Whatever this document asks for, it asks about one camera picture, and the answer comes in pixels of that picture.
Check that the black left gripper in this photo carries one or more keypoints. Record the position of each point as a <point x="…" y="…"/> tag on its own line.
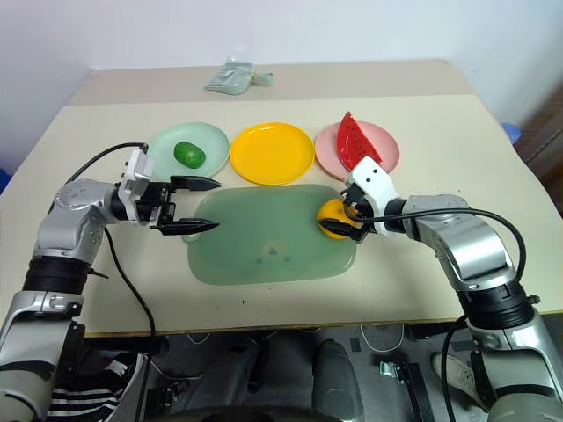
<point x="154" y="202"/>

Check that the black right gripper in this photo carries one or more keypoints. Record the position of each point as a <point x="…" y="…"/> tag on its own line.
<point x="365" y="228"/>

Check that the orange toy fruit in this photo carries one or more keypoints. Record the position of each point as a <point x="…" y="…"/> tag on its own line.
<point x="330" y="211"/>

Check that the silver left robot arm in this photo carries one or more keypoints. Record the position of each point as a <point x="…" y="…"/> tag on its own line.
<point x="66" y="220"/>

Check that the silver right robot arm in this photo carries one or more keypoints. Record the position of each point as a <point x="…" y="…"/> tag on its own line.
<point x="462" y="237"/>

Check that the light green plate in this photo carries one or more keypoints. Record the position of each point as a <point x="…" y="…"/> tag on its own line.
<point x="206" y="140"/>

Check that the pink plate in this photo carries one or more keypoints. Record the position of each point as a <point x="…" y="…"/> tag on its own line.
<point x="387" y="145"/>

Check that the yellow plate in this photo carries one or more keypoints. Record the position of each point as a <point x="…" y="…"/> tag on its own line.
<point x="272" y="154"/>

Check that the green toy lime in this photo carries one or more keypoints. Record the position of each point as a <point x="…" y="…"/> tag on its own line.
<point x="189" y="154"/>

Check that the red toy watermelon slice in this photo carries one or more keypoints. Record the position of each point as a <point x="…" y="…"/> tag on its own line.
<point x="356" y="140"/>

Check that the translucent green tray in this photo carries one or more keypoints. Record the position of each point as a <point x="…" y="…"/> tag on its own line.
<point x="264" y="228"/>

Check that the pale green plastic bag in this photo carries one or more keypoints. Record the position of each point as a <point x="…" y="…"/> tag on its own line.
<point x="228" y="77"/>

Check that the grey rounded shape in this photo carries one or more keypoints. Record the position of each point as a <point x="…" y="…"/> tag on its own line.
<point x="336" y="382"/>

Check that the blue plastic container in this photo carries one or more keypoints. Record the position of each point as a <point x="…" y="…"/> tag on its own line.
<point x="511" y="132"/>

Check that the blue object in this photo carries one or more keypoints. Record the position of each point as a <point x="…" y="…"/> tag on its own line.
<point x="3" y="182"/>

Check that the white sneaker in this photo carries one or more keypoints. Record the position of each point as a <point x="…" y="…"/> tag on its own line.
<point x="459" y="378"/>

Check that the brown wooden furniture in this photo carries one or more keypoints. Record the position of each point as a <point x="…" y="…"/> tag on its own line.
<point x="543" y="132"/>

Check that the black white striped cloth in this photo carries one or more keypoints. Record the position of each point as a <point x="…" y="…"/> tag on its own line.
<point x="83" y="402"/>

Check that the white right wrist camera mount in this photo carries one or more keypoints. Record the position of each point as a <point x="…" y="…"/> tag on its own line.
<point x="374" y="178"/>

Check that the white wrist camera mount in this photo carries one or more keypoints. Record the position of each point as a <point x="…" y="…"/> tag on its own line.
<point x="374" y="178"/>
<point x="138" y="169"/>

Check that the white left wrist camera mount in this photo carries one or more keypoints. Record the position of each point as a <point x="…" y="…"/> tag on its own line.
<point x="138" y="169"/>

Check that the metal bracket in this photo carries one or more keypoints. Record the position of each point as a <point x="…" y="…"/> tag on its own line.
<point x="391" y="368"/>

